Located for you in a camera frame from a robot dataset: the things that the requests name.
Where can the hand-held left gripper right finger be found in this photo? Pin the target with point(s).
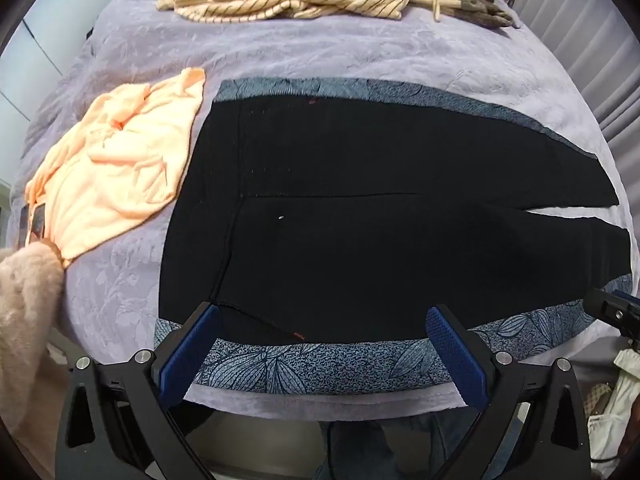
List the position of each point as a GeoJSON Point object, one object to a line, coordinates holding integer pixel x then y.
{"type": "Point", "coordinates": [456, 360]}

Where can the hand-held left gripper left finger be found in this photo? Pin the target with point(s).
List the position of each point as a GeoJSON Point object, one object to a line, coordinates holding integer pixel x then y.
{"type": "Point", "coordinates": [190, 355]}

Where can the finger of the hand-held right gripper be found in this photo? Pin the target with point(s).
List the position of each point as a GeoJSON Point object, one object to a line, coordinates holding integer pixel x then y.
{"type": "Point", "coordinates": [605, 307]}

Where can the black pants with blue stripe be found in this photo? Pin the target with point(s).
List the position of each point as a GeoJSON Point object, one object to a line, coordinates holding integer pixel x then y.
{"type": "Point", "coordinates": [360, 220]}

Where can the white bag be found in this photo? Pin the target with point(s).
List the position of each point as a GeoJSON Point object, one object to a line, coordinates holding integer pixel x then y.
{"type": "Point", "coordinates": [612, 405]}

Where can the beige fluffy cloth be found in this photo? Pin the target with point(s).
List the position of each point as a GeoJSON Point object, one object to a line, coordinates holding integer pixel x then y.
{"type": "Point", "coordinates": [25, 330]}

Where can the orange garment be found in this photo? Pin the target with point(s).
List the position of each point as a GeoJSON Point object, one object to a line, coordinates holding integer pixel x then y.
{"type": "Point", "coordinates": [120, 170]}

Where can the grey curtain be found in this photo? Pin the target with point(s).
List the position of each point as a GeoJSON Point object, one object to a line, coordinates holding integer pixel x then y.
{"type": "Point", "coordinates": [590, 35]}

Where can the purple blanket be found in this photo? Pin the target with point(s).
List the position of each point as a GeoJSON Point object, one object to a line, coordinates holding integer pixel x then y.
{"type": "Point", "coordinates": [300, 55]}

